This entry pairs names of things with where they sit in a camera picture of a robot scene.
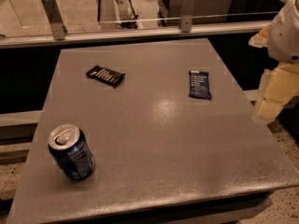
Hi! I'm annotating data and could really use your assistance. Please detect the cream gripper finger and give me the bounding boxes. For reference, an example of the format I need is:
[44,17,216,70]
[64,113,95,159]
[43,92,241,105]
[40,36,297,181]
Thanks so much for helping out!
[253,63,299,120]

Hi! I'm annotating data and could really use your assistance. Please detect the black chocolate rxbar wrapper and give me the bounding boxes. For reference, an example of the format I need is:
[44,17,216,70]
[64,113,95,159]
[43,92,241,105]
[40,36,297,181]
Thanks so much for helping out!
[86,65,125,87]

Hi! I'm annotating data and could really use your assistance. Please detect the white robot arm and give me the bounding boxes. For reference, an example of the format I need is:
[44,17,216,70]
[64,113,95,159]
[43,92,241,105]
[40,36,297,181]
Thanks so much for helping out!
[249,0,299,124]

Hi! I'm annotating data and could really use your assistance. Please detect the blue blueberry rxbar wrapper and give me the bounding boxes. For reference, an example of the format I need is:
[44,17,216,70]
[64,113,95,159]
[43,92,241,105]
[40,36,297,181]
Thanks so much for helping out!
[189,71,212,100]

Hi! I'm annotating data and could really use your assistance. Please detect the blue soda can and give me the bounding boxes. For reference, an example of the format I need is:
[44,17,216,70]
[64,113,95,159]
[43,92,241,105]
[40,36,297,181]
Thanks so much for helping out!
[48,124,95,180]

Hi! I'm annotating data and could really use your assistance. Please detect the right metal bracket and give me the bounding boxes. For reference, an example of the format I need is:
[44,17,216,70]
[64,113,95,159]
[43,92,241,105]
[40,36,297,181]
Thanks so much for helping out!
[180,0,195,33]

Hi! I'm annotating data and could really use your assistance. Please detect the metal bracket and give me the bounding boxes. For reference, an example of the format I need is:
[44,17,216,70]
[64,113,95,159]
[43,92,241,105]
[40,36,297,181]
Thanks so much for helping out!
[41,0,67,40]
[180,0,195,33]

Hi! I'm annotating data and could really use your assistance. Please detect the left metal bracket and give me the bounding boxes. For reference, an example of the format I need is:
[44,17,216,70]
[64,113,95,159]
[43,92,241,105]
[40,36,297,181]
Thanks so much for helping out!
[41,0,67,40]

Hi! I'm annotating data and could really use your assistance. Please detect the horizontal metal rail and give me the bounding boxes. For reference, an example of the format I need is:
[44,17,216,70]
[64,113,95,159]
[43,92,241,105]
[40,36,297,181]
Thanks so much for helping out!
[0,21,270,49]

